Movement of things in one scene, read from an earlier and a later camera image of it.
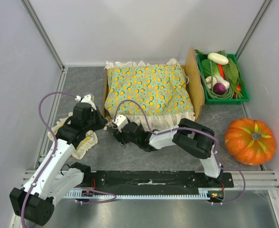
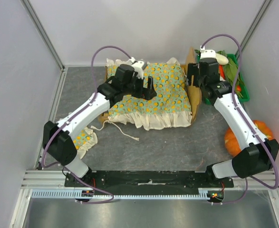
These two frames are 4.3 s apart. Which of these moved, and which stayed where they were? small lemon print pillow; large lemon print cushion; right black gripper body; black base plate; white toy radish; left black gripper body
Moved: right black gripper body; left black gripper body
Stayed: small lemon print pillow; white toy radish; black base plate; large lemon print cushion
